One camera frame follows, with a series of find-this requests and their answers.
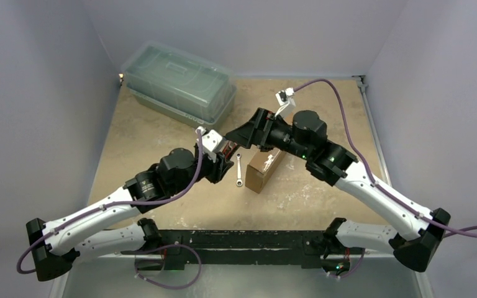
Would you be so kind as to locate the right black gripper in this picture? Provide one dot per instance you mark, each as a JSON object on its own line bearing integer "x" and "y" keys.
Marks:
{"x": 257, "y": 128}

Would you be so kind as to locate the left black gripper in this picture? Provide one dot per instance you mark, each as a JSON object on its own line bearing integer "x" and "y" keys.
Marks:
{"x": 218, "y": 168}

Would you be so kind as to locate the brown cardboard express box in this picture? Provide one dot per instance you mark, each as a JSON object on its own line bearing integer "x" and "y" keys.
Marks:
{"x": 261, "y": 167}

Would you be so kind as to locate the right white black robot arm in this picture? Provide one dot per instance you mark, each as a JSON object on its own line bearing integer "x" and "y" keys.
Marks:
{"x": 412, "y": 233}

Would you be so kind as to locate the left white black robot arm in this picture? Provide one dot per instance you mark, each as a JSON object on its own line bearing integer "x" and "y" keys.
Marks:
{"x": 55, "y": 246}

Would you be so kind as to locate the silver ratchet wrench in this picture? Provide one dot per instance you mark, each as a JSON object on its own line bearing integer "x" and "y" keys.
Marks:
{"x": 239, "y": 181}

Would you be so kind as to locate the clear plastic storage bin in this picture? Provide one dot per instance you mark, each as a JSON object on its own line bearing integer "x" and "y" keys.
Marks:
{"x": 183, "y": 86}

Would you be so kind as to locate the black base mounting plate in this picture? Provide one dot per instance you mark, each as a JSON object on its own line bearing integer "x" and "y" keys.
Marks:
{"x": 309, "y": 249}

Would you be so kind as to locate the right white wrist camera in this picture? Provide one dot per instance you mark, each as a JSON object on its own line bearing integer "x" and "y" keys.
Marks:
{"x": 286, "y": 102}

